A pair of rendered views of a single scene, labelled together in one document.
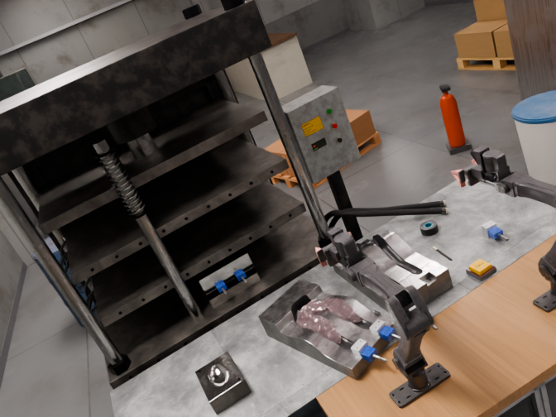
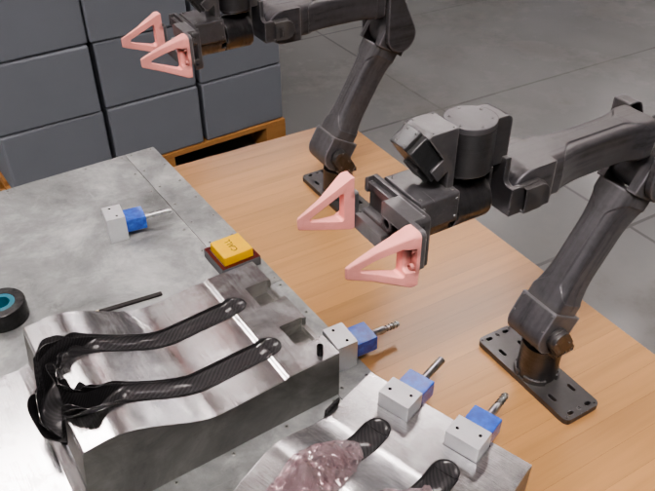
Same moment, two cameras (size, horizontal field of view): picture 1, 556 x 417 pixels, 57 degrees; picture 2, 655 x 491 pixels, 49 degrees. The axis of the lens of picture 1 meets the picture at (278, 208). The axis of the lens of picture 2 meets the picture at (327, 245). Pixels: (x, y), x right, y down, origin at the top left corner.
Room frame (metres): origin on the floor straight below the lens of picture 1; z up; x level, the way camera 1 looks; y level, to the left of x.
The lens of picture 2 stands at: (1.78, 0.44, 1.64)
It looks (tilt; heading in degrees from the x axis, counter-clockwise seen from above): 37 degrees down; 251
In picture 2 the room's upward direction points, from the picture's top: straight up
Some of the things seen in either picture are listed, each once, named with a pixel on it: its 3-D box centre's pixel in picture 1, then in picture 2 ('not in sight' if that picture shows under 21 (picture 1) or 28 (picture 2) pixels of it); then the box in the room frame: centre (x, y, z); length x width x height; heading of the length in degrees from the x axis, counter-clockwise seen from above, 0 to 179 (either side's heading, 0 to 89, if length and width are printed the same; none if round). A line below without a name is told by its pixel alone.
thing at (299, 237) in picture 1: (212, 278); not in sight; (2.50, 0.49, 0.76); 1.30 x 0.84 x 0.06; 105
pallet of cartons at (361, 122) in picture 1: (319, 146); not in sight; (5.26, -0.68, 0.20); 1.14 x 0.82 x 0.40; 110
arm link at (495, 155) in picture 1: (500, 170); (251, 4); (1.51, -0.74, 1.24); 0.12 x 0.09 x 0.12; 12
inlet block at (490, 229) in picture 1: (496, 233); (138, 217); (1.76, -0.80, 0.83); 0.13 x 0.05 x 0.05; 7
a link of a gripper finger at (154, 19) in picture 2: not in sight; (151, 40); (1.68, -0.75, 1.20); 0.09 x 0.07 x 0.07; 12
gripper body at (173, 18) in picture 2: (483, 174); (200, 38); (1.61, -0.73, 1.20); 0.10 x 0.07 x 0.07; 102
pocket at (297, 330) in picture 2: not in sight; (301, 340); (1.56, -0.32, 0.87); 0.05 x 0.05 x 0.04; 15
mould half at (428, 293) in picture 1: (385, 266); (145, 379); (1.80, -0.32, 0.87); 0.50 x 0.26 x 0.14; 15
